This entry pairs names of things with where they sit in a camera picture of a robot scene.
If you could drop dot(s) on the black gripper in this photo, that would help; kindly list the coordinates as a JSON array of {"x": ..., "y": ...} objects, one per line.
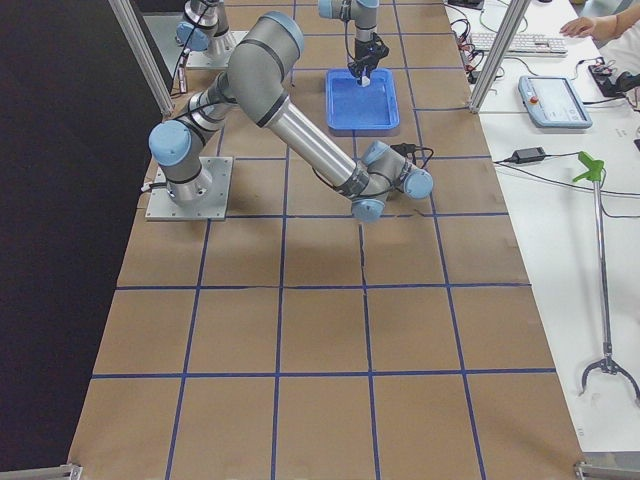
[{"x": 361, "y": 50}]

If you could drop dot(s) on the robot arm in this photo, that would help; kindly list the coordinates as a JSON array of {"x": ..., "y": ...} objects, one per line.
[
  {"x": 253, "y": 82},
  {"x": 363, "y": 13}
]

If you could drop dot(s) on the blue plastic tray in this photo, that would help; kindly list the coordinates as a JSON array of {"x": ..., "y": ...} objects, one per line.
[{"x": 364, "y": 110}]

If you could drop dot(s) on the person hand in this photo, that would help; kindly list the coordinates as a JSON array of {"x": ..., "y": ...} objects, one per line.
[{"x": 580, "y": 27}]

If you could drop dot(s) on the white keyboard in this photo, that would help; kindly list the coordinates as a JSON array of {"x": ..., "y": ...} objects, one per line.
[{"x": 523, "y": 44}]

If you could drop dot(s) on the black power adapter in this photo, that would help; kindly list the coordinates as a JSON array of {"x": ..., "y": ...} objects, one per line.
[{"x": 528, "y": 155}]

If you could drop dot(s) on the teach pendant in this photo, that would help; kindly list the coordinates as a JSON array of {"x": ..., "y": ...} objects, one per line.
[{"x": 552, "y": 102}]

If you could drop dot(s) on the aluminium post near desk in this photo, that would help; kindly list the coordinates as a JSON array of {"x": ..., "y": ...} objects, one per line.
[{"x": 507, "y": 30}]

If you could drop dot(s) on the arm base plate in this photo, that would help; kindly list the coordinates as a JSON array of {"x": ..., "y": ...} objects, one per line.
[
  {"x": 204, "y": 198},
  {"x": 217, "y": 54}
]

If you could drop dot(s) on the aluminium frame post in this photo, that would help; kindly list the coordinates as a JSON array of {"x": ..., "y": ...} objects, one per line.
[{"x": 146, "y": 52}]

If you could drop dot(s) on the green handled reacher grabber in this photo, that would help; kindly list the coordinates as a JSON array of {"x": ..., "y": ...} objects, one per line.
[{"x": 594, "y": 169}]

